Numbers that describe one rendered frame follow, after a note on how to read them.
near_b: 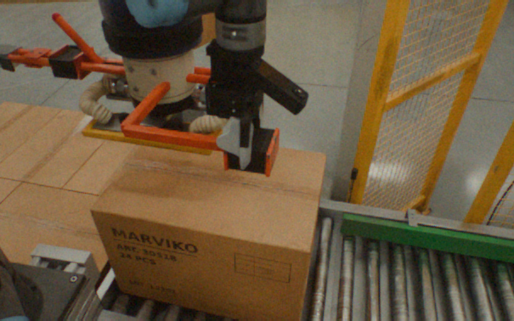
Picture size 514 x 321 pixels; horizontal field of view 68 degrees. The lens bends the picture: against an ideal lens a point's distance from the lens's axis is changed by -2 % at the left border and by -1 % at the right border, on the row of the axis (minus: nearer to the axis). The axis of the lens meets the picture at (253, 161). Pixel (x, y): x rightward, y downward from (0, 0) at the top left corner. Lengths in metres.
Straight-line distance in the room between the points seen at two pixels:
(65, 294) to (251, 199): 0.51
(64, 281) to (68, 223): 0.86
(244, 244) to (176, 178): 0.30
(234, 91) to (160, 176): 0.61
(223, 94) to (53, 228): 1.23
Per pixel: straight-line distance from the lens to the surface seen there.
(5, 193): 2.00
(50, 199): 1.86
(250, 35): 0.57
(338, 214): 1.59
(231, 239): 0.99
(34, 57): 1.18
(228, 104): 0.63
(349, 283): 1.42
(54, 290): 0.87
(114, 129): 1.01
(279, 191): 1.10
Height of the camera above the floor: 1.70
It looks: 39 degrees down
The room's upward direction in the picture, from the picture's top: straight up
